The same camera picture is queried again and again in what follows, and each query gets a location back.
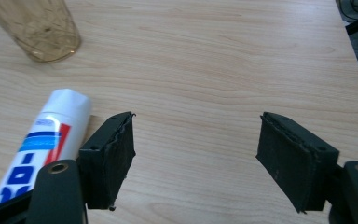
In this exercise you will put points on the transparent brown plastic cup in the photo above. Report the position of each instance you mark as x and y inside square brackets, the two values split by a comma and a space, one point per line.
[40, 28]

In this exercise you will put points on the white toothpaste tube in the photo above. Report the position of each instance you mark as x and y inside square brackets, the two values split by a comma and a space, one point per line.
[48, 137]

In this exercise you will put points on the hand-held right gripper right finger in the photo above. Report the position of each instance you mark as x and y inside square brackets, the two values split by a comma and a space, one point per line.
[292, 158]

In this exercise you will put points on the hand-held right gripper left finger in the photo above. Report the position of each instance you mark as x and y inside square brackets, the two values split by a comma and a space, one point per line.
[105, 161]

